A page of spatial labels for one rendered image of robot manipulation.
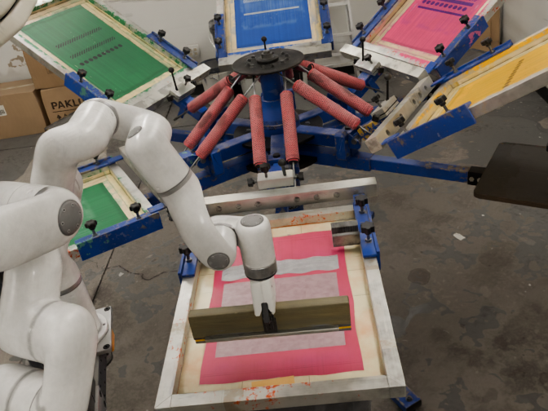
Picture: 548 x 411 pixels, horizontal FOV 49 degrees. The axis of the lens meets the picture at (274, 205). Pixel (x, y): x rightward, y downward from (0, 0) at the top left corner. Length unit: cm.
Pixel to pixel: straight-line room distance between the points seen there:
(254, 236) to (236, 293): 54
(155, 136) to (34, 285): 39
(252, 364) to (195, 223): 50
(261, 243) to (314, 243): 67
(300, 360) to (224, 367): 19
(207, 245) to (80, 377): 40
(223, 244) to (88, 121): 35
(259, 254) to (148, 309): 213
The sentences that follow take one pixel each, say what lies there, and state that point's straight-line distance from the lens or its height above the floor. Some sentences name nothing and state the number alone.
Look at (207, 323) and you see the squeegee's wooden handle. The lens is 146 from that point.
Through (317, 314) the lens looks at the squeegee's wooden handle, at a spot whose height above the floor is 112.
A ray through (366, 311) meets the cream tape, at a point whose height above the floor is 95.
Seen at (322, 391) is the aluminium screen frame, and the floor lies 99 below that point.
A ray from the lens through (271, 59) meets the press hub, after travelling 248.
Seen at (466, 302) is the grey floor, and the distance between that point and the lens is 314.
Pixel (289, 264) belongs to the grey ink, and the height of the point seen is 96.
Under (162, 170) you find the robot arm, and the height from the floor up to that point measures 156.
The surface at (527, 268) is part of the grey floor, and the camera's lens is 338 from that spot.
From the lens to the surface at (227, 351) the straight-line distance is 162.
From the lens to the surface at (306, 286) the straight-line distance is 177.
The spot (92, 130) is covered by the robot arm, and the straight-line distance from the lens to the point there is 117.
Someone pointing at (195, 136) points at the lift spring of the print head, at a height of 108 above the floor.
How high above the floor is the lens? 208
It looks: 31 degrees down
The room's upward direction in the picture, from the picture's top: 10 degrees counter-clockwise
